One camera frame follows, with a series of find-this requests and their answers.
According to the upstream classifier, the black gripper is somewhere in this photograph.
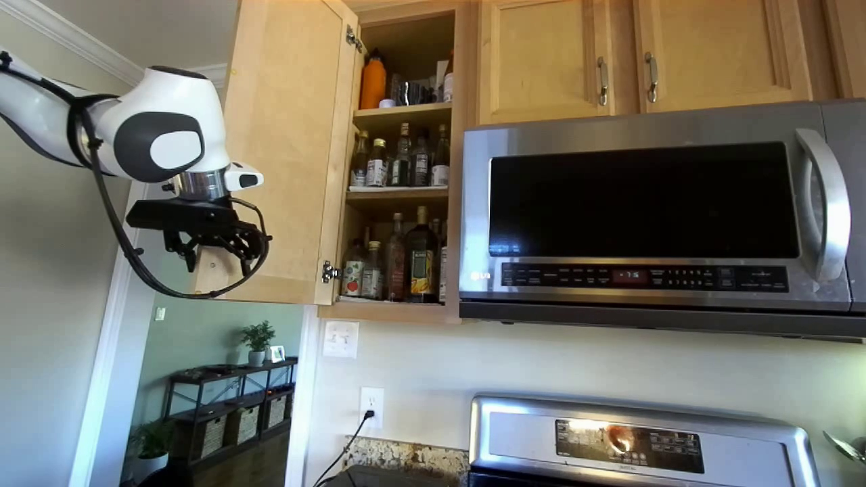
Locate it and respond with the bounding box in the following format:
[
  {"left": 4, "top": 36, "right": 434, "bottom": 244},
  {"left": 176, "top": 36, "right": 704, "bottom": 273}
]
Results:
[{"left": 169, "top": 220, "right": 273, "bottom": 273}]

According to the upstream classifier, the light wood cabinet door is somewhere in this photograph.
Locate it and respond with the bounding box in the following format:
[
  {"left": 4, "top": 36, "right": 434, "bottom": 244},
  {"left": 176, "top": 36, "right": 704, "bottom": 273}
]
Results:
[{"left": 189, "top": 0, "right": 369, "bottom": 309}]

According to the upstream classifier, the small wood cabinet door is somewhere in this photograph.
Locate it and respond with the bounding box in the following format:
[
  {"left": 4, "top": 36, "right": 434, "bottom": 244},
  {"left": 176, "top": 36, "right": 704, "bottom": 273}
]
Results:
[
  {"left": 820, "top": 0, "right": 866, "bottom": 102},
  {"left": 630, "top": 0, "right": 817, "bottom": 117},
  {"left": 473, "top": 0, "right": 617, "bottom": 127}
]

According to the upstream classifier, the small green potted plant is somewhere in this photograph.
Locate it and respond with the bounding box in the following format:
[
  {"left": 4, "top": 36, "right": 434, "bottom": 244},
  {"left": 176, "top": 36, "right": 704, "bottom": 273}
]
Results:
[{"left": 237, "top": 320, "right": 279, "bottom": 370}]

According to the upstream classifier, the red label bottle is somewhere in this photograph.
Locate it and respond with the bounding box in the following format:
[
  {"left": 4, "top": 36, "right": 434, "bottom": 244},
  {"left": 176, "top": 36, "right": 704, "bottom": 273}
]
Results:
[{"left": 342, "top": 235, "right": 369, "bottom": 300}]

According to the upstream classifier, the black metal shelf unit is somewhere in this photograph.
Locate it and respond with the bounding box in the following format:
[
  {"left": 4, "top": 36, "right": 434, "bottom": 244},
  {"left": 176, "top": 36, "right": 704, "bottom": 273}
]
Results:
[{"left": 161, "top": 354, "right": 302, "bottom": 472}]

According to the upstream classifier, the clear glass bottle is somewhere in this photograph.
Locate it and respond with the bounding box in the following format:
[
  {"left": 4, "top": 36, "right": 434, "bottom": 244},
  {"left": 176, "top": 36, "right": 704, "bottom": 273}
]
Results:
[{"left": 361, "top": 239, "right": 387, "bottom": 300}]

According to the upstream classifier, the beige storage basket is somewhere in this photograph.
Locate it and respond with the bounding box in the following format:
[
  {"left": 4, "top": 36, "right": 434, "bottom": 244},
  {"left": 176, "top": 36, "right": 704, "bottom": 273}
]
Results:
[
  {"left": 229, "top": 404, "right": 266, "bottom": 446},
  {"left": 192, "top": 414, "right": 230, "bottom": 462},
  {"left": 262, "top": 391, "right": 294, "bottom": 434}
]

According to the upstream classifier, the dark glass bottle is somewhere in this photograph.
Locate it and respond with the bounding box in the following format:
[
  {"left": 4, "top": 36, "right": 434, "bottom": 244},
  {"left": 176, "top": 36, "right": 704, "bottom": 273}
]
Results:
[
  {"left": 411, "top": 133, "right": 434, "bottom": 189},
  {"left": 350, "top": 131, "right": 371, "bottom": 189},
  {"left": 429, "top": 121, "right": 452, "bottom": 189},
  {"left": 391, "top": 120, "right": 415, "bottom": 189}
]

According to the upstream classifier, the brown tall bottle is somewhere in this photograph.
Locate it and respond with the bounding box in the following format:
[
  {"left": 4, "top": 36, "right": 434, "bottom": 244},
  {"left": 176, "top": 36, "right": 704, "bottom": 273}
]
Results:
[{"left": 384, "top": 212, "right": 411, "bottom": 304}]

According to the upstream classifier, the white label bottle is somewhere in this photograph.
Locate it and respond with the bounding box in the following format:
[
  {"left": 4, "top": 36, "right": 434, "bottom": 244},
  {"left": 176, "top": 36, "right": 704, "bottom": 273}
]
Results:
[{"left": 365, "top": 135, "right": 392, "bottom": 189}]

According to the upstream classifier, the large dark potted plant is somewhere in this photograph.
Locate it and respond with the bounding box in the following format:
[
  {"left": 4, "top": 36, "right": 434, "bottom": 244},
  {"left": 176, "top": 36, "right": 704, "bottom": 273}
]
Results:
[{"left": 130, "top": 416, "right": 178, "bottom": 476}]

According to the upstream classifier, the dark olive oil bottle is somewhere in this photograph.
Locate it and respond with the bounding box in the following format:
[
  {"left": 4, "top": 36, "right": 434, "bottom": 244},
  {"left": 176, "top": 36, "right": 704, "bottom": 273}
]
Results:
[{"left": 407, "top": 202, "right": 445, "bottom": 304}]

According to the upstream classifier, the orange plastic bottle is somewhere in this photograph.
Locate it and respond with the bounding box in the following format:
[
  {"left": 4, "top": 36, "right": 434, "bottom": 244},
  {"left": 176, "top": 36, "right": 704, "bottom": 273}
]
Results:
[{"left": 358, "top": 50, "right": 392, "bottom": 113}]

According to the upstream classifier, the small dark jar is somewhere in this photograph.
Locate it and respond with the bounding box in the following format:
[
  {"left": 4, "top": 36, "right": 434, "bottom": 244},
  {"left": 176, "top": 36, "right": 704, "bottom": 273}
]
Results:
[{"left": 387, "top": 74, "right": 421, "bottom": 108}]

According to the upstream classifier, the white container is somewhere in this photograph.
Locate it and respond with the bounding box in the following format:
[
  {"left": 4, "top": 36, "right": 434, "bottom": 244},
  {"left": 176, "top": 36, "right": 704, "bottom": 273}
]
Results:
[{"left": 434, "top": 58, "right": 457, "bottom": 106}]

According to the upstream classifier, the stainless steel gas stove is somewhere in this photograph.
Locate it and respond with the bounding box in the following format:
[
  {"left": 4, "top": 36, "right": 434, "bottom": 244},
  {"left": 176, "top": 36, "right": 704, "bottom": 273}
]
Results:
[{"left": 465, "top": 392, "right": 827, "bottom": 487}]

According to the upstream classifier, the stainless steel microwave oven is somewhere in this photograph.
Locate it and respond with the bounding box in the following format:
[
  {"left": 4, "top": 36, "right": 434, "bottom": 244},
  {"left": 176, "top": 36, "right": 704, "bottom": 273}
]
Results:
[{"left": 457, "top": 98, "right": 866, "bottom": 345}]

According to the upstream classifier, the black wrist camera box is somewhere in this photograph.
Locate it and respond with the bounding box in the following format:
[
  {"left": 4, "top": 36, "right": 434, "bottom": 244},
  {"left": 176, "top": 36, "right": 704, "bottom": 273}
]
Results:
[{"left": 126, "top": 198, "right": 241, "bottom": 230}]

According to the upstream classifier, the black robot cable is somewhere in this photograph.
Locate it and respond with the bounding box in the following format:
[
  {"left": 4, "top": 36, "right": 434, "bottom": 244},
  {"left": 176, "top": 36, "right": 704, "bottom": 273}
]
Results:
[{"left": 0, "top": 50, "right": 273, "bottom": 304}]

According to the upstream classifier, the white light switch plate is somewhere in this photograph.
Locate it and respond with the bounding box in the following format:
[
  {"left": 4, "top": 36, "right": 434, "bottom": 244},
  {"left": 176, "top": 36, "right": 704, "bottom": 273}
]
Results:
[{"left": 323, "top": 320, "right": 364, "bottom": 362}]

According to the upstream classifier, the white wall outlet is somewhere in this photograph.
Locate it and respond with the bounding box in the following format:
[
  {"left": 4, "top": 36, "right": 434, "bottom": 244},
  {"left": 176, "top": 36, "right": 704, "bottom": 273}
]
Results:
[{"left": 358, "top": 384, "right": 387, "bottom": 438}]

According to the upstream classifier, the black power cord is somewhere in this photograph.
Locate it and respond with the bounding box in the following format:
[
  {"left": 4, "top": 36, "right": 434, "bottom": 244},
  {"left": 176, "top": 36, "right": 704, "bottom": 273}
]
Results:
[{"left": 311, "top": 408, "right": 379, "bottom": 487}]

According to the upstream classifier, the light wood wall cabinet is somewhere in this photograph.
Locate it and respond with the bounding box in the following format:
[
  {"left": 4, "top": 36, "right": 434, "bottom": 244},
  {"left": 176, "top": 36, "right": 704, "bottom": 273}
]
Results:
[{"left": 314, "top": 0, "right": 866, "bottom": 327}]

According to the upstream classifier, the silver cabinet door handle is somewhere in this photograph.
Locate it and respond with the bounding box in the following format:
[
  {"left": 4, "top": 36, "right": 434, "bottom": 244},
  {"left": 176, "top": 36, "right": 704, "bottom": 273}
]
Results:
[
  {"left": 640, "top": 51, "right": 663, "bottom": 108},
  {"left": 593, "top": 54, "right": 611, "bottom": 108}
]

